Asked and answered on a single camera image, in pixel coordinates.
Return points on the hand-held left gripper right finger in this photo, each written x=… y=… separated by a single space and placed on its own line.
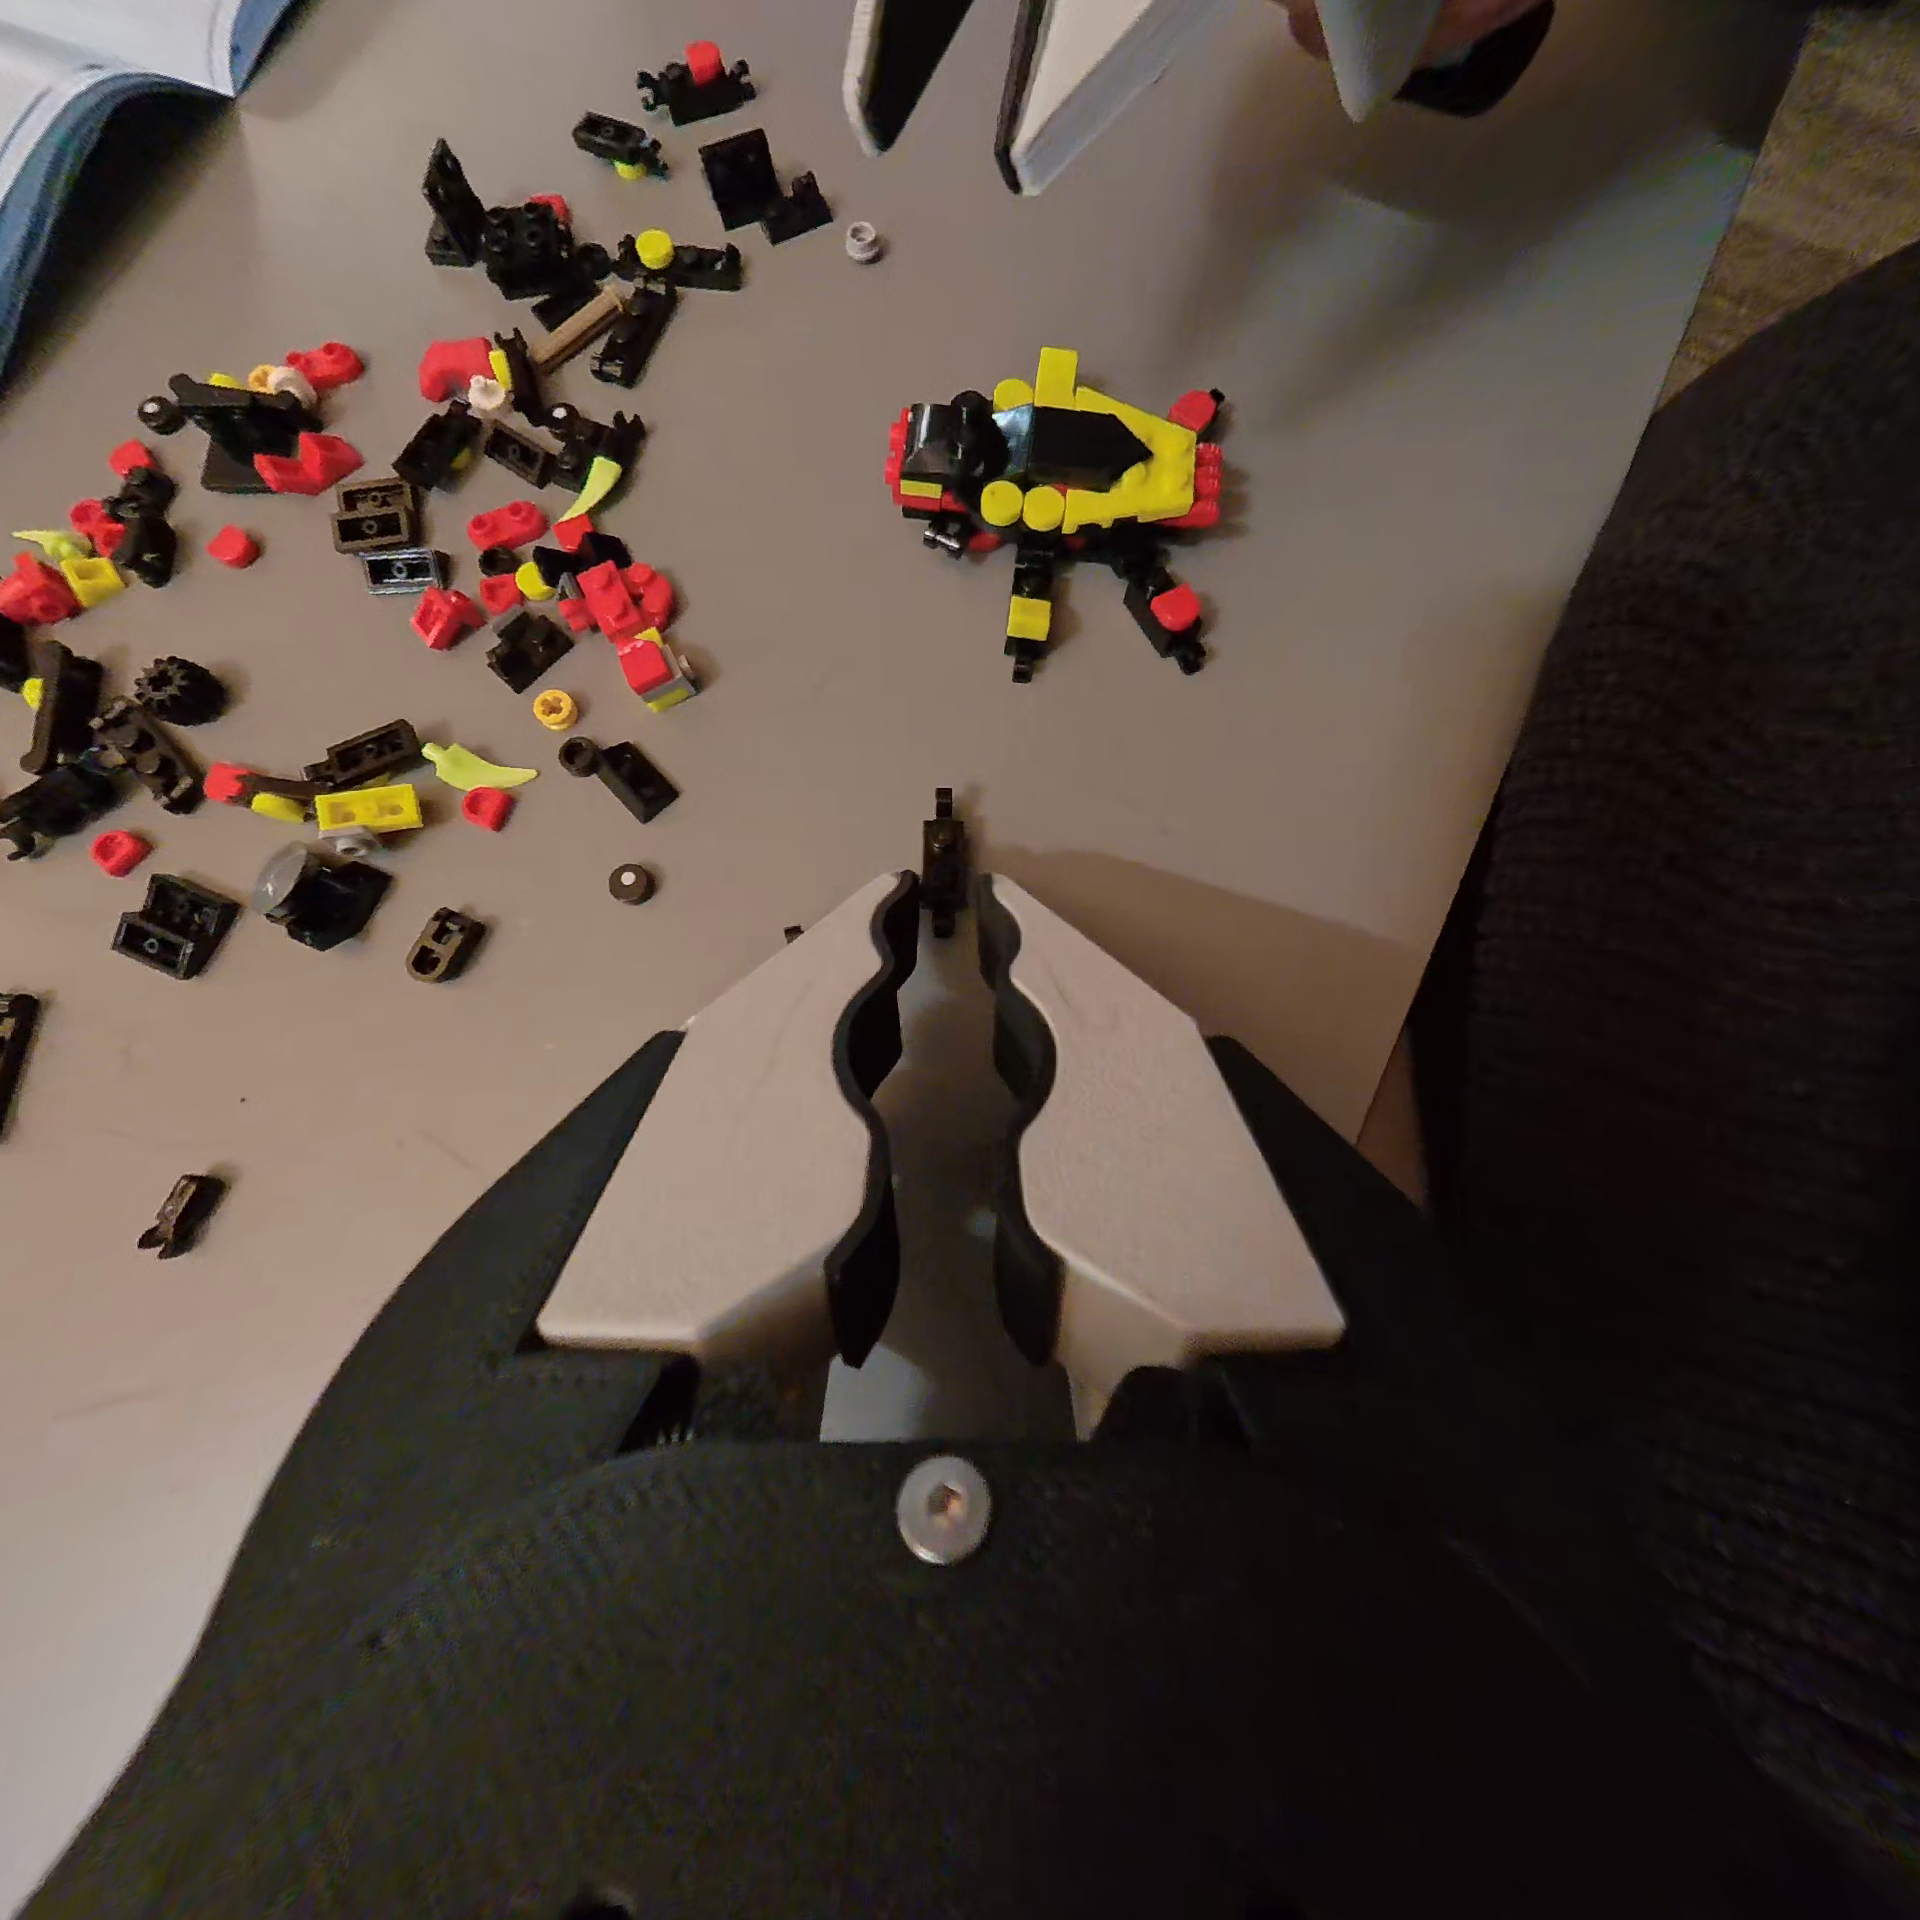
x=1156 y=1185

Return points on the yellow black red lego model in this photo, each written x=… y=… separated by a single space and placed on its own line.
x=1079 y=457

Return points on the pile of lego pieces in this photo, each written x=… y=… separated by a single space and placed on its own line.
x=452 y=524

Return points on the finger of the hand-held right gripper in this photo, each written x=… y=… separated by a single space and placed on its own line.
x=886 y=77
x=1095 y=68

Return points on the lego instruction booklet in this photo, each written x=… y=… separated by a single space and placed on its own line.
x=76 y=135

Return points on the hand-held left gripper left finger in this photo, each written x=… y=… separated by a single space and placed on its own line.
x=721 y=1172

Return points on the slim black lego clip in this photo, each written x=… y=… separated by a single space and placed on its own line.
x=945 y=870

